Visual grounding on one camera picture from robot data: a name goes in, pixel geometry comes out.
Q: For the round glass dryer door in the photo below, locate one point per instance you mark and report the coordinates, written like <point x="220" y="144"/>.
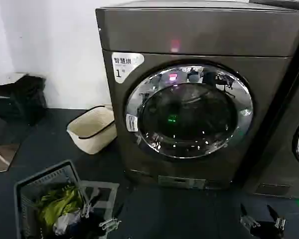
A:
<point x="189" y="117"/>

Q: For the cream woven basket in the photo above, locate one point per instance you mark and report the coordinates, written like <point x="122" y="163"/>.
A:
<point x="89" y="124"/>

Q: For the black bag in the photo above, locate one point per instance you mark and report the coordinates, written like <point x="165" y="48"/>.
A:
<point x="20" y="99"/>

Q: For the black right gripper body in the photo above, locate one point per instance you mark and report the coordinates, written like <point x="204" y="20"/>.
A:
<point x="264" y="232"/>

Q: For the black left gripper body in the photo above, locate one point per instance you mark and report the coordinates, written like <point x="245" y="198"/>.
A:
<point x="94" y="230"/>

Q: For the yellow-green garment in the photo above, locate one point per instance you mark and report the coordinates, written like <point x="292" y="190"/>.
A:
<point x="57" y="201"/>

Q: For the brown reflective board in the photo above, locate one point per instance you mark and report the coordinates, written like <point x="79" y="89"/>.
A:
<point x="2" y="149"/>

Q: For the small white door label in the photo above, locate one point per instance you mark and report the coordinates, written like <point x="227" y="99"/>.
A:
<point x="131" y="123"/>

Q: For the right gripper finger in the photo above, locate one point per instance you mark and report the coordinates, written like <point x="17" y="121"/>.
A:
<point x="249" y="221"/>
<point x="280" y="224"/>

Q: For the white numbered dryer sticker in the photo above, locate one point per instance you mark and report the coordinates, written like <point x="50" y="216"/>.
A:
<point x="123" y="66"/>

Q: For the grey dryer with partial door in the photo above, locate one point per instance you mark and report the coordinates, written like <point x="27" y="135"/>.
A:
<point x="276" y="149"/>

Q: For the grey front-loading dryer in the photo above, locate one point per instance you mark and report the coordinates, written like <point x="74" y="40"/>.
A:
<point x="194" y="30"/>

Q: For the pale grey garment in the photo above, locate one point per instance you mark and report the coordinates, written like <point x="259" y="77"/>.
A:
<point x="64" y="222"/>

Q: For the grey plastic laundry basket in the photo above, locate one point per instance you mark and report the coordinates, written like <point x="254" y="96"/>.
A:
<point x="27" y="189"/>

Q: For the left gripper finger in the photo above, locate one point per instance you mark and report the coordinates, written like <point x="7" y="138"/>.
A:
<point x="110" y="223"/>
<point x="87" y="209"/>

